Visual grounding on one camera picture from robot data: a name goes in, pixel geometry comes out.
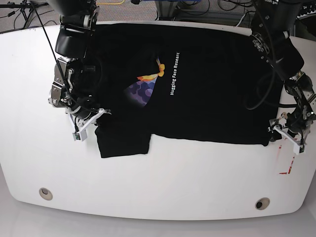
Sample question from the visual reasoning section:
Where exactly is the right table cable grommet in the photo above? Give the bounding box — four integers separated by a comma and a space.
255, 197, 270, 210

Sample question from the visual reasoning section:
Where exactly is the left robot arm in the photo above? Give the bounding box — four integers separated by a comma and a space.
251, 0, 316, 137

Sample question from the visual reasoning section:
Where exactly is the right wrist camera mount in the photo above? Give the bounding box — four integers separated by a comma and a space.
66, 108, 112, 141

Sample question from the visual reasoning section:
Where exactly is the black tripod stand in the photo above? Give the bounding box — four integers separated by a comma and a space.
0, 0, 35, 30

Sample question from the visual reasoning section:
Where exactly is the left table cable grommet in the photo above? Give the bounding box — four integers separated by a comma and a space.
39, 188, 53, 201

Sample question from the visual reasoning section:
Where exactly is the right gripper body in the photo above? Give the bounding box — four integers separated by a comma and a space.
70, 103, 96, 122

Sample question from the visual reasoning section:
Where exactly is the red tape rectangle marking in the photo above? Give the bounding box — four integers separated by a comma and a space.
275, 144, 295, 175

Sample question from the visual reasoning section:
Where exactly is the table cable grommet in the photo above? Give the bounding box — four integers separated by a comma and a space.
255, 197, 270, 210
39, 188, 53, 201

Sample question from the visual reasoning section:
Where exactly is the black T-shirt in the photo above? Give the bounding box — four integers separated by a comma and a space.
78, 24, 283, 158

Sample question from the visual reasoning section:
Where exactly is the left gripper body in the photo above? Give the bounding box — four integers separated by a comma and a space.
285, 108, 313, 138

